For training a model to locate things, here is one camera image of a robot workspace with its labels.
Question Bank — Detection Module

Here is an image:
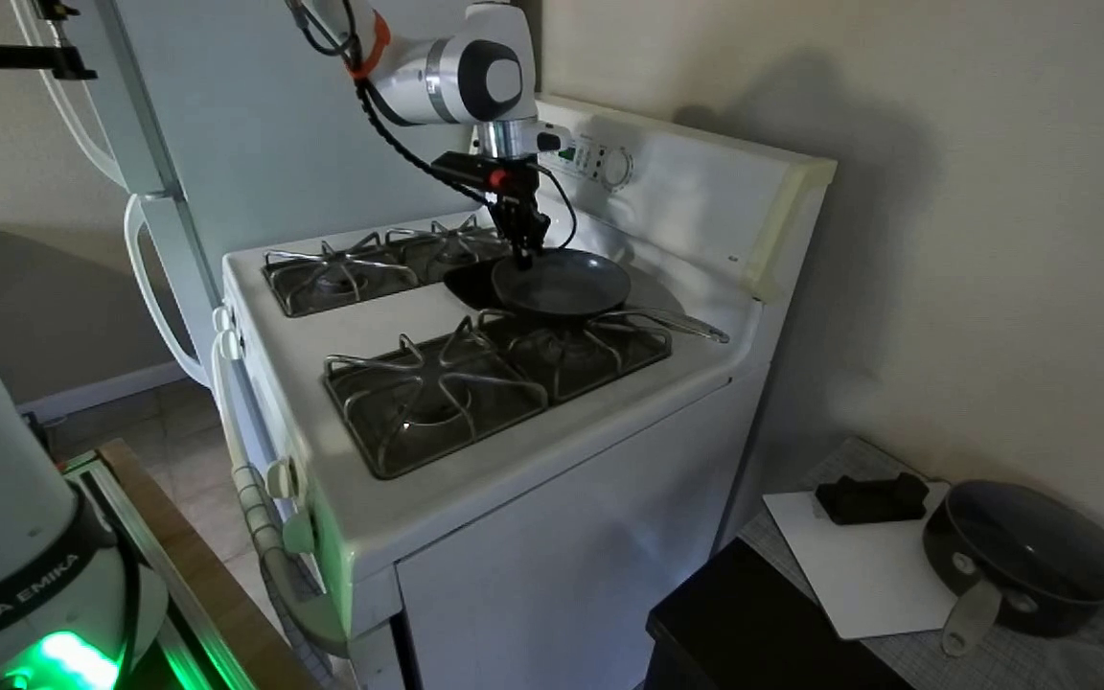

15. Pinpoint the black bin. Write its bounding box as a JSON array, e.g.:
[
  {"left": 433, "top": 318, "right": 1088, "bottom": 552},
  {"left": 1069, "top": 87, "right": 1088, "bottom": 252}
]
[{"left": 642, "top": 539, "right": 913, "bottom": 690}]

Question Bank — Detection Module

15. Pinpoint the left black burner grate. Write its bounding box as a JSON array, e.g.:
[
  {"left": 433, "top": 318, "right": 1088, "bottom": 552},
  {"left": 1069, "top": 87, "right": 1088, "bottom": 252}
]
[{"left": 320, "top": 312, "right": 669, "bottom": 478}]

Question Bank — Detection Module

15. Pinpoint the dark grey saucepan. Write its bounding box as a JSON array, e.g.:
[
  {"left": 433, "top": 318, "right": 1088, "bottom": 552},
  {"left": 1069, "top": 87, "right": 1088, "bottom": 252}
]
[{"left": 923, "top": 478, "right": 1104, "bottom": 654}]

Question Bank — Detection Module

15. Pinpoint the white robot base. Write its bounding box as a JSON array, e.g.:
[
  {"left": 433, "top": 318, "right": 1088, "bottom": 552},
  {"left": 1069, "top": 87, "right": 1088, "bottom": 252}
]
[{"left": 0, "top": 382, "right": 163, "bottom": 690}]

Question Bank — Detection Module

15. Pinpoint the white refrigerator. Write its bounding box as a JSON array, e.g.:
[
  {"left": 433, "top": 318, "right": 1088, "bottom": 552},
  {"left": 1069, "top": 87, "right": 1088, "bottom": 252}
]
[{"left": 10, "top": 0, "right": 515, "bottom": 374}]

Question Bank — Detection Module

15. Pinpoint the black burner grate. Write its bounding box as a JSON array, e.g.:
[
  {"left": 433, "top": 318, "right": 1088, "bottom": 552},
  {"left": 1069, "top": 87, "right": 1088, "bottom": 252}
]
[
  {"left": 259, "top": 218, "right": 506, "bottom": 318},
  {"left": 320, "top": 312, "right": 669, "bottom": 478}
]

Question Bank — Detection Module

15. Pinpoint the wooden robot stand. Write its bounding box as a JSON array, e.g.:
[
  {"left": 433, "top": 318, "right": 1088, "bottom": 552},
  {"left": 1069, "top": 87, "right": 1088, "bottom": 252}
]
[{"left": 63, "top": 442, "right": 319, "bottom": 690}]

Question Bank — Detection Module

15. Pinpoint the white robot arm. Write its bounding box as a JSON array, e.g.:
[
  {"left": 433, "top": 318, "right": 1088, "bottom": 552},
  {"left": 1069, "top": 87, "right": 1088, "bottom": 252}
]
[{"left": 285, "top": 0, "right": 548, "bottom": 269}]

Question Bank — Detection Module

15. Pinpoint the dark grey frying pan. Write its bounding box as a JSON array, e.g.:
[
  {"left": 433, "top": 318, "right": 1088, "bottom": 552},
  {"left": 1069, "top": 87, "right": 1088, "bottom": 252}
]
[{"left": 489, "top": 248, "right": 627, "bottom": 318}]

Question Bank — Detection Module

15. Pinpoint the white gas stove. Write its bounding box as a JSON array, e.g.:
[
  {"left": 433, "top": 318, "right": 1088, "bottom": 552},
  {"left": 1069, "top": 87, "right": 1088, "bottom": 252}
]
[{"left": 219, "top": 103, "right": 834, "bottom": 690}]

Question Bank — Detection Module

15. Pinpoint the black pot holder mat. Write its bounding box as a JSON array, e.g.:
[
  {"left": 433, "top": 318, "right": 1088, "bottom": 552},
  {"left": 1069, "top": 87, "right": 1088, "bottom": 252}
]
[{"left": 443, "top": 266, "right": 499, "bottom": 312}]

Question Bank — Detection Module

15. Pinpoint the small black box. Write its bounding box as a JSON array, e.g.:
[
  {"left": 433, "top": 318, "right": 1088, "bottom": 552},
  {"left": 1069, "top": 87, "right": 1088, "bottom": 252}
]
[{"left": 815, "top": 471, "right": 926, "bottom": 524}]

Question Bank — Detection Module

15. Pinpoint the white cutting board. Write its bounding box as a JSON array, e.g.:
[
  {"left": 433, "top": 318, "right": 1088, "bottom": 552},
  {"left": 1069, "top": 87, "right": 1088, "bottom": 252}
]
[{"left": 761, "top": 490, "right": 955, "bottom": 639}]

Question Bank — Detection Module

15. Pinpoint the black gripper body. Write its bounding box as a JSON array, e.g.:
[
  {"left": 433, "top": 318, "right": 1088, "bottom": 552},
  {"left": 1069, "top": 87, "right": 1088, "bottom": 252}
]
[{"left": 486, "top": 157, "right": 548, "bottom": 248}]

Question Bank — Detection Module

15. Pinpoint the right black burner grate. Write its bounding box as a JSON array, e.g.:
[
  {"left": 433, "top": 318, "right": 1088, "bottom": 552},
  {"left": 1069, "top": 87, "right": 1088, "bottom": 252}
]
[{"left": 259, "top": 218, "right": 506, "bottom": 318}]

